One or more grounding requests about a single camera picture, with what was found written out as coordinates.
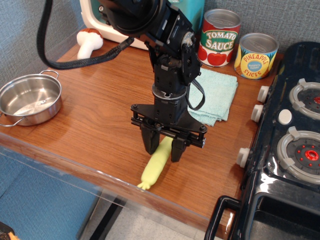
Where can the black toy stove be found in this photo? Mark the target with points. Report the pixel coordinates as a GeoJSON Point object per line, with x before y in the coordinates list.
{"type": "Point", "coordinates": [280, 189]}

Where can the white plush mushroom toy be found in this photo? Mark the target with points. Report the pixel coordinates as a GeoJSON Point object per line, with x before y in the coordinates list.
{"type": "Point", "coordinates": [89, 40]}

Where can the spoon with yellow-green handle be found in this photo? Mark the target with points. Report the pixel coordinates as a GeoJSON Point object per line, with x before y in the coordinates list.
{"type": "Point", "coordinates": [156, 164]}

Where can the light blue folded cloth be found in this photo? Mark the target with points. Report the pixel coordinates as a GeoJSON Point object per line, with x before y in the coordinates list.
{"type": "Point", "coordinates": [219, 92]}

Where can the toy microwave teal and cream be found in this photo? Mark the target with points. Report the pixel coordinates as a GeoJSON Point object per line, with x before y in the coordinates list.
{"type": "Point", "coordinates": [91, 12]}

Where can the orange plush toy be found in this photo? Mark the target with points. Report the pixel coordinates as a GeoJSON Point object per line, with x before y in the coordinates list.
{"type": "Point", "coordinates": [8, 236]}

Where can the pineapple slices can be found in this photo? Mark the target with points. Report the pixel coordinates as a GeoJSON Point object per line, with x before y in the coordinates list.
{"type": "Point", "coordinates": [255, 55]}

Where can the stainless steel pot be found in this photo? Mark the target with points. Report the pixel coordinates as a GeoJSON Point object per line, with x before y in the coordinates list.
{"type": "Point", "coordinates": [31, 99]}

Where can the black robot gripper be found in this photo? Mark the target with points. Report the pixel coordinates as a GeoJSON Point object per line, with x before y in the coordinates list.
{"type": "Point", "coordinates": [168, 116]}

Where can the tomato sauce can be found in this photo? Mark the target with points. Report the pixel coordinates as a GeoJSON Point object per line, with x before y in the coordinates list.
{"type": "Point", "coordinates": [220, 30]}

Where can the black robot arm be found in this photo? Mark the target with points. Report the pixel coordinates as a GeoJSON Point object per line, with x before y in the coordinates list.
{"type": "Point", "coordinates": [171, 41]}

